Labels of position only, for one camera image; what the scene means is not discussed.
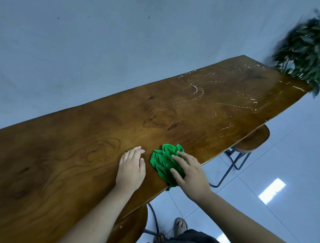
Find person's right hand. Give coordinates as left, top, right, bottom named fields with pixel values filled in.
left=170, top=151, right=213, bottom=203

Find person's left hand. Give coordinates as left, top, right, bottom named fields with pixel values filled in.
left=115, top=146, right=146, bottom=194

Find green cloth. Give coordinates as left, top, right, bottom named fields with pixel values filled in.
left=150, top=144, right=187, bottom=191

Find person's left forearm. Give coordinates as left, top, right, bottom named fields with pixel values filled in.
left=57, top=186, right=135, bottom=243

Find person's right forearm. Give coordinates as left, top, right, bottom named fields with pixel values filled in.
left=197, top=191, right=287, bottom=243

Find dark grey shorts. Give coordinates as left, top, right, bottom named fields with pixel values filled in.
left=167, top=229, right=213, bottom=243

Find wooden stool black metal legs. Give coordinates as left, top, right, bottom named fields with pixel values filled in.
left=107, top=203, right=160, bottom=243
left=209, top=124, right=271, bottom=188

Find brown wooden table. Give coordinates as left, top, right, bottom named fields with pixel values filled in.
left=0, top=55, right=313, bottom=243

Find green leafy plant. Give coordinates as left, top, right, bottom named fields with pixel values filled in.
left=271, top=10, right=320, bottom=98

